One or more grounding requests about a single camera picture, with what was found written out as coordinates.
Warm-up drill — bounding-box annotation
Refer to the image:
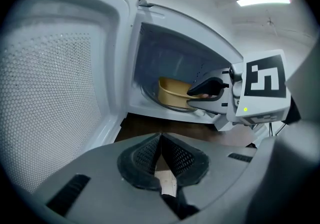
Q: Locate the glass microwave turntable plate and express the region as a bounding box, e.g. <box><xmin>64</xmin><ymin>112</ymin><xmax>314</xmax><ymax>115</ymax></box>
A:
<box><xmin>139</xmin><ymin>80</ymin><xmax>203</xmax><ymax>114</ymax></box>

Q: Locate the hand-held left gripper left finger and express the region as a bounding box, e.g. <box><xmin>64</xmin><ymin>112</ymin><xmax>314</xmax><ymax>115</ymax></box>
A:
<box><xmin>31</xmin><ymin>132</ymin><xmax>181</xmax><ymax>224</ymax></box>

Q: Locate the white microwave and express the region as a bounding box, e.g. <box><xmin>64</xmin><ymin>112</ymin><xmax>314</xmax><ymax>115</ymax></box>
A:
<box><xmin>0</xmin><ymin>0</ymin><xmax>251</xmax><ymax>195</ymax></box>

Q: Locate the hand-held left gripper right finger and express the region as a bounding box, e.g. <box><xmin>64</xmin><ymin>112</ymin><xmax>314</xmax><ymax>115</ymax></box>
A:
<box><xmin>161</xmin><ymin>132</ymin><xmax>258</xmax><ymax>224</ymax></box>

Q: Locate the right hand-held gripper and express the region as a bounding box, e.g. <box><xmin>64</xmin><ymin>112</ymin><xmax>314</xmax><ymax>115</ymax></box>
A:
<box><xmin>186</xmin><ymin>48</ymin><xmax>292</xmax><ymax>132</ymax></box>

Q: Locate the beige rectangular tray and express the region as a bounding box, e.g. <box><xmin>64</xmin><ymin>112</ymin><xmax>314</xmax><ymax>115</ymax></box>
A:
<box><xmin>157</xmin><ymin>76</ymin><xmax>201</xmax><ymax>109</ymax></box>

